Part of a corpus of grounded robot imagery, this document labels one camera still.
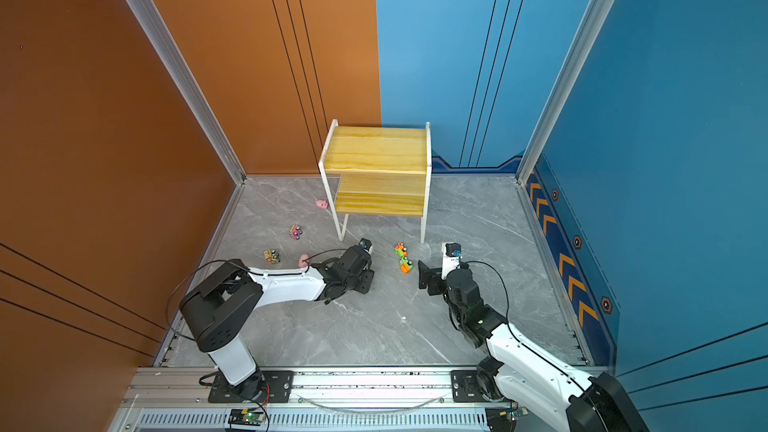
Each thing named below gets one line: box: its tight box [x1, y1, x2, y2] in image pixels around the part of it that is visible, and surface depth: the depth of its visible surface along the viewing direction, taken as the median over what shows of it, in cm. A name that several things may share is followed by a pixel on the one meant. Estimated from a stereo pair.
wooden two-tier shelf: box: [318, 119, 432, 244], surface depth 85 cm
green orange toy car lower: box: [395, 248, 413, 275], surface depth 96 cm
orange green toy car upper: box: [394, 241, 409, 259], surface depth 98 cm
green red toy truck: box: [263, 249, 281, 265], surface depth 98 cm
